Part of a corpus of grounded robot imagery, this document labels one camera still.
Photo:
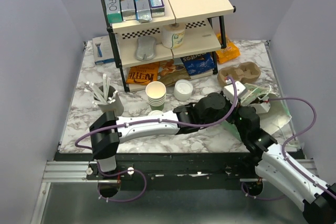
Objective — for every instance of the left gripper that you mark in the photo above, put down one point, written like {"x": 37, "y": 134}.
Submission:
{"x": 227, "y": 101}

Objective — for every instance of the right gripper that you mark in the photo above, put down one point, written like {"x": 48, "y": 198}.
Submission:
{"x": 254, "y": 109}

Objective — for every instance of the green Fresh paper bag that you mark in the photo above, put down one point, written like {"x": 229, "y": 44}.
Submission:
{"x": 276, "y": 122}

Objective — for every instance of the single green paper cup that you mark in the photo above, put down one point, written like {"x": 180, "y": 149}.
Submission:
{"x": 156, "y": 113}

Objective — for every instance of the stack of green paper cups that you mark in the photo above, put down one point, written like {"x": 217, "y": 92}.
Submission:
{"x": 156, "y": 94}

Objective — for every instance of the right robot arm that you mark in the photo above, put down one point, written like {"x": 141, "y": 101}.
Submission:
{"x": 313, "y": 196}

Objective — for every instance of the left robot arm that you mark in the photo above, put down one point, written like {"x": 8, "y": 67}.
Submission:
{"x": 108, "y": 131}

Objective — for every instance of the stack of white plastic lids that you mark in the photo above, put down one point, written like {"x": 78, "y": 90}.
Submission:
{"x": 183, "y": 90}

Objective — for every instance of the blue Doritos bag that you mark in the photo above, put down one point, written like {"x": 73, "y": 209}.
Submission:
{"x": 199, "y": 63}

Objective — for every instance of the cardboard cup carrier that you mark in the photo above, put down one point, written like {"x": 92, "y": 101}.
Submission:
{"x": 246, "y": 72}

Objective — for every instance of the brown chips bag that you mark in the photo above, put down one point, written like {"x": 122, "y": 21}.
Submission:
{"x": 171, "y": 71}

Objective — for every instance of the orange yellow snack bag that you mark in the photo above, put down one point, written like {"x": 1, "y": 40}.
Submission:
{"x": 229, "y": 53}

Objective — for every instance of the beige three-tier shelf rack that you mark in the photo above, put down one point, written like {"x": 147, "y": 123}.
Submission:
{"x": 205, "y": 32}

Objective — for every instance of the white patterned paper cup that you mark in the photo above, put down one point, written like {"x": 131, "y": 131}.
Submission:
{"x": 172, "y": 36}

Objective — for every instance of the grey straw holder cup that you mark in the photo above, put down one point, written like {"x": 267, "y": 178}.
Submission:
{"x": 105, "y": 97}

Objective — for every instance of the silver blue RiO box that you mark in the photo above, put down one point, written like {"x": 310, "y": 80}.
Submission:
{"x": 143, "y": 11}

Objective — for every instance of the blue razor package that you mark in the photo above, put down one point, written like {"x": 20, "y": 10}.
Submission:
{"x": 102, "y": 50}

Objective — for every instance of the teal RiO box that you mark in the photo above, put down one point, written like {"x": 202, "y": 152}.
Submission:
{"x": 113, "y": 10}

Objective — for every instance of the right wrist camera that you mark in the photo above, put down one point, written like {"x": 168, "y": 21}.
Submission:
{"x": 261, "y": 108}

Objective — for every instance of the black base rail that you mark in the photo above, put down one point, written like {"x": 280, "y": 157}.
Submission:
{"x": 171, "y": 171}

